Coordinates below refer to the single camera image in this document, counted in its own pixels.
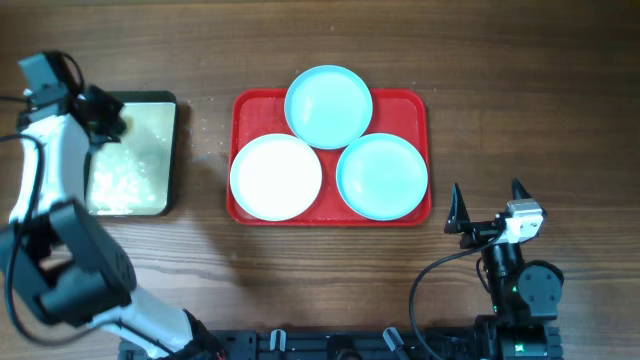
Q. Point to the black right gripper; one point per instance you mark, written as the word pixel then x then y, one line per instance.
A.
pixel 459 220

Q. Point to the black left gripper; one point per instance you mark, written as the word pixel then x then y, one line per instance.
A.
pixel 109 103

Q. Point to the light blue plate front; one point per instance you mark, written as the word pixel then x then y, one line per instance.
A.
pixel 381 177

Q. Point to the light blue plate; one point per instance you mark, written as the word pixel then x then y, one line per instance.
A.
pixel 381 177
pixel 328 107

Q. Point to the white plate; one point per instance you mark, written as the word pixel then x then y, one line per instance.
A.
pixel 275 177

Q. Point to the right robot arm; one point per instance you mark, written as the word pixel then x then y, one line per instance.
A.
pixel 525 295

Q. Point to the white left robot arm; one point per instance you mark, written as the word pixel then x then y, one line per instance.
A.
pixel 65 276

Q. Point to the black water tray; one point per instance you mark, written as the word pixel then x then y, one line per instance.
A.
pixel 134 176

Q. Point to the red plastic tray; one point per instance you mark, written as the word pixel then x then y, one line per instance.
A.
pixel 260 111

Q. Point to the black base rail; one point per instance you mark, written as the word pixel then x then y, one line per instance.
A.
pixel 448 343

